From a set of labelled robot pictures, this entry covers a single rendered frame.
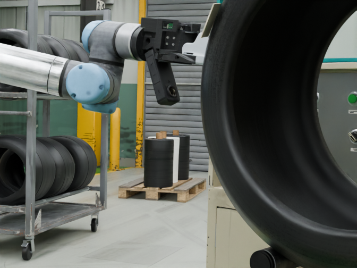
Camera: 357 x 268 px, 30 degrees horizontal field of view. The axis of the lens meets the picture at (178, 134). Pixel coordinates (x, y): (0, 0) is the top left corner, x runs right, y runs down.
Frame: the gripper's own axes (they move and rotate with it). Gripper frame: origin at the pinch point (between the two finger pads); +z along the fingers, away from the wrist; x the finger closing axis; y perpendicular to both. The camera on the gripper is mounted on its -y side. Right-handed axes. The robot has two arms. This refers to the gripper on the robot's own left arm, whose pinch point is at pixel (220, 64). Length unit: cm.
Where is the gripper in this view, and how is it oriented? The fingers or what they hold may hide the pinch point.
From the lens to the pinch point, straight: 123.6
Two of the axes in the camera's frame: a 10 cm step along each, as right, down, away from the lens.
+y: 1.2, -9.8, -1.3
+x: 6.4, -0.2, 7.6
